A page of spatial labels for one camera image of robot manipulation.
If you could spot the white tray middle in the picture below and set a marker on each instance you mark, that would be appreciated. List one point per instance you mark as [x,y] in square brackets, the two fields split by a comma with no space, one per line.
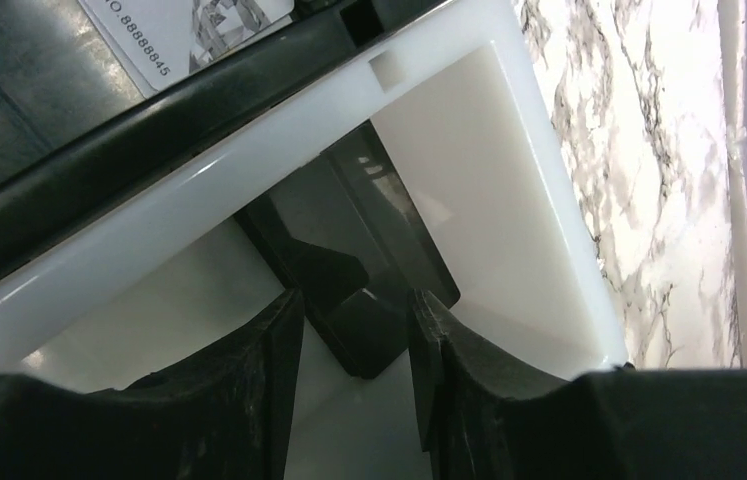
[169,271]

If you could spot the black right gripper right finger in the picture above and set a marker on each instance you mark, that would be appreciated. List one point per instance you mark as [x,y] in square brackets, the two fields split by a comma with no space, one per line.
[485,414]

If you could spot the black tray left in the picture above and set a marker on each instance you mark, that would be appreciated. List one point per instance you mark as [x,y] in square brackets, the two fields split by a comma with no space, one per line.
[77,138]

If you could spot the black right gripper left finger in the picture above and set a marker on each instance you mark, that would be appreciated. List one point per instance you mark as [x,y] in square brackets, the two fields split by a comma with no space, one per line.
[224,412]

